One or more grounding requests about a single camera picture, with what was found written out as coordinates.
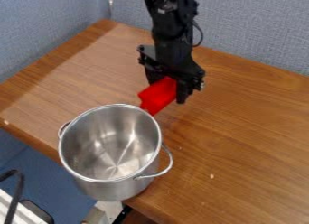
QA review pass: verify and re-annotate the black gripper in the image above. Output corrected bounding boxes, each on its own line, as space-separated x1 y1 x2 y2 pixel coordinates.
138 35 205 104

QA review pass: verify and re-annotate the metal pot with handles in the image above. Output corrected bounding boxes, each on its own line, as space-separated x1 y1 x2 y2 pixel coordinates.
58 104 175 201

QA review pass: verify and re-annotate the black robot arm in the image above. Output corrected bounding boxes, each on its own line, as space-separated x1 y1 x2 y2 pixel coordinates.
137 0 205 104

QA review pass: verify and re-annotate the white ribbed appliance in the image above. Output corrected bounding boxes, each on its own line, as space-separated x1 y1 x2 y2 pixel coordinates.
0 189 54 224

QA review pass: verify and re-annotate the white bracket under table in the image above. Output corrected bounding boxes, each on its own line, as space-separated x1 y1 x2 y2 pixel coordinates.
81 201 124 224

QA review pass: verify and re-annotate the black cable lower left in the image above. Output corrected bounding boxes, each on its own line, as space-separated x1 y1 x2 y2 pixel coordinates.
0 169 26 224

